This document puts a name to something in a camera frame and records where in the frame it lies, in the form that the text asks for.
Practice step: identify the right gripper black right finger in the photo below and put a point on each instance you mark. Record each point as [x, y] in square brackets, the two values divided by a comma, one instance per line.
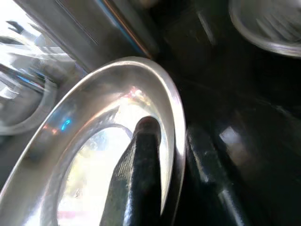
[207, 169]

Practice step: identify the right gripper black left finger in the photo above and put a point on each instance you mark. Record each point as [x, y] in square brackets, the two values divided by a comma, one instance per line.
[136, 176]

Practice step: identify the wide rim steel plate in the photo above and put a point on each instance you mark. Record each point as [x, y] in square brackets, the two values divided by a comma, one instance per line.
[94, 94]

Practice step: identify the small deep steel bowl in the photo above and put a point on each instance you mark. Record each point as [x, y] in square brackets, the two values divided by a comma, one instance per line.
[23, 113]

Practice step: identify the large steel plate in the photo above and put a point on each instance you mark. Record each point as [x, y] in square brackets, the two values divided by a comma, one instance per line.
[270, 28]

